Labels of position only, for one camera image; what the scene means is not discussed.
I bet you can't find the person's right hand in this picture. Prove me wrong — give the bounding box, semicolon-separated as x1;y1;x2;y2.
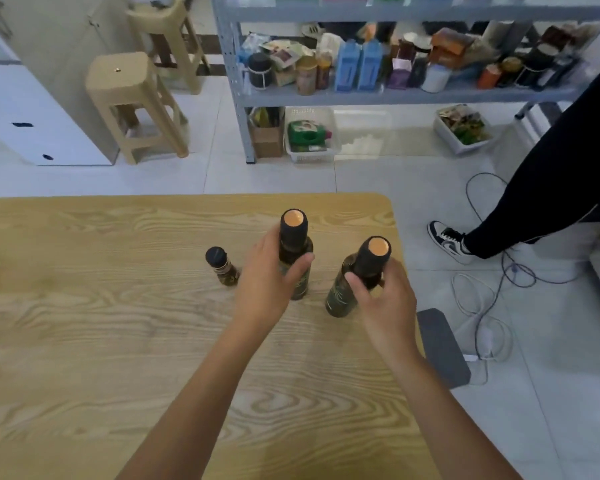
344;258;419;364

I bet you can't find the person's left hand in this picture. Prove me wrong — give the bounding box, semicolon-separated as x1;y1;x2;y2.
233;226;315;331

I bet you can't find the dark bottle with orange cap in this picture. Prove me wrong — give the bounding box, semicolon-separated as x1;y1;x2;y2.
278;209;315;301
325;236;393;318

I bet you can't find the person's left forearm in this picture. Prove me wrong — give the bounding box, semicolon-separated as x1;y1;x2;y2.
115;315;280;480

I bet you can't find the person's right forearm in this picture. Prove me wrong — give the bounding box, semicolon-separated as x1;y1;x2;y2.
377;347;525;480

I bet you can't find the small dark bottle black cap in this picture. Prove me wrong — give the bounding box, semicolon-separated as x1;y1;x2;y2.
204;247;241;287

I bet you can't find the dark grey seat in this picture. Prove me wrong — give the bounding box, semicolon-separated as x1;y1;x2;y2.
416;308;472;391

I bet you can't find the white plastic basket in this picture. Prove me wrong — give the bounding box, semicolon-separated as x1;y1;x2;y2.
283;107;341;164

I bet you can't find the brown cardboard box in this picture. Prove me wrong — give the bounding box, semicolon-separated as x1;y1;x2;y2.
249;109;286;159

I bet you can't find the green detergent bottle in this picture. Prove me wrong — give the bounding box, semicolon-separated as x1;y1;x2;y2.
287;120;334;152

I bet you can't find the clear plastic storage box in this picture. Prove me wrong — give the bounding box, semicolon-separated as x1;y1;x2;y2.
334;109;394;156

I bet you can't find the grey metal shelf rack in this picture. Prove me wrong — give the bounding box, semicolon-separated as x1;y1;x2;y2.
211;0;600;165

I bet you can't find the white tray of packets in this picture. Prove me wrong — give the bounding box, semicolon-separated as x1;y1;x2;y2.
433;104;495;156

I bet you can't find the tan round canister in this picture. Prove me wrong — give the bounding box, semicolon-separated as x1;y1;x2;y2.
295;57;319;96

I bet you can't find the brown bottle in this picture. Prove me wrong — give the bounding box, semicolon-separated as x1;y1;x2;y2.
315;54;333;91

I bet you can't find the black jar with label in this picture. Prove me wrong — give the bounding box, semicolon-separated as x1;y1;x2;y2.
247;52;274;90

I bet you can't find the blue carton box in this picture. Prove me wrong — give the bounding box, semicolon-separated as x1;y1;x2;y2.
334;39;360;92
358;39;384;92

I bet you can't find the purple box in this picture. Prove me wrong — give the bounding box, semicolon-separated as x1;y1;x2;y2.
387;58;414;90

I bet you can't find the white round jar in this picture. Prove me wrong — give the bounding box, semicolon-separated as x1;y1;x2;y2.
420;62;451;94

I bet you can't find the orange can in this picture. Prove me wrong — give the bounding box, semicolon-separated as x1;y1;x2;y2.
477;64;503;90

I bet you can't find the beige plastic stool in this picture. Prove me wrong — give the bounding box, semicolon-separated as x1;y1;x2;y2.
125;0;205;95
85;51;190;166

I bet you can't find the orange snack packet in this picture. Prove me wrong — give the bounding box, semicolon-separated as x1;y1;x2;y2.
431;27;475;56

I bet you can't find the white cabinet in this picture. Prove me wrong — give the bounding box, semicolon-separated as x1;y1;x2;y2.
0;0;131;167

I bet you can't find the white cable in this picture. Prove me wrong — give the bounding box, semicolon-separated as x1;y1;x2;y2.
451;272;514;386

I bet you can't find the dark cable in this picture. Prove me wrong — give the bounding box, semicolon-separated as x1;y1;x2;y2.
464;172;588;291

